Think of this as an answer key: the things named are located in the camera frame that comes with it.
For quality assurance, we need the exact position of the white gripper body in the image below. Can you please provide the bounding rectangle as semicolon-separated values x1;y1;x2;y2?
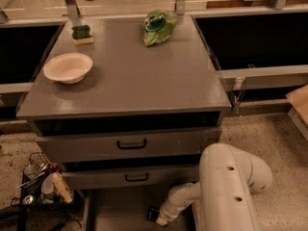
159;202;180;222

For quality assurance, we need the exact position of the dark rxbar blueberry packet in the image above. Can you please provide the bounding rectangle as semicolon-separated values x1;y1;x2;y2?
146;207;160;222

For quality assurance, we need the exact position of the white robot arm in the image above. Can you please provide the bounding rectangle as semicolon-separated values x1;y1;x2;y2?
156;143;273;231

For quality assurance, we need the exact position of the grey bottom drawer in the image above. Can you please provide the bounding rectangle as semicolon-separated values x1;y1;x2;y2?
82;185;197;231

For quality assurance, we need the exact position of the grey drawer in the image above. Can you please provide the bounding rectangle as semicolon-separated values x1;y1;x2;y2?
37;127;221;163
63;164;199;190
82;185;197;231

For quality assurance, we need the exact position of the grey middle drawer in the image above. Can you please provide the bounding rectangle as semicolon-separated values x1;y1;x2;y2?
63;164;199;190

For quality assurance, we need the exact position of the grey drawer cabinet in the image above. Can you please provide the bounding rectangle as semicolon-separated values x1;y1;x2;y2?
17;16;230;174

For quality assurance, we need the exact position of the grey top drawer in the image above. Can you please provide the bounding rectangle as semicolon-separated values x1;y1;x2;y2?
37;127;221;163

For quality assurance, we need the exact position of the cream box in rack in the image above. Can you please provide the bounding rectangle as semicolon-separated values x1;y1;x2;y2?
52;173;74;203

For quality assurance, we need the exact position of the white cup in rack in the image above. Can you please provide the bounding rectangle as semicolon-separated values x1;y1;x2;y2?
40;173;56;194

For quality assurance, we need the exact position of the brown cardboard box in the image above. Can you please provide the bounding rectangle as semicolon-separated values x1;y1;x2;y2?
286;85;308;124

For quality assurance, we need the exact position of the white paper bowl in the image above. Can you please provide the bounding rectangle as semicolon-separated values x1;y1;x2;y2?
43;53;92;85

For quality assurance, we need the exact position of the green chip bag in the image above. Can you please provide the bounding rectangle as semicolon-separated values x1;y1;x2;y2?
142;9;178;47

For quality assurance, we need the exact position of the green yellow sponge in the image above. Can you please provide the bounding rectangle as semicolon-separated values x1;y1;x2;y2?
72;25;93;45

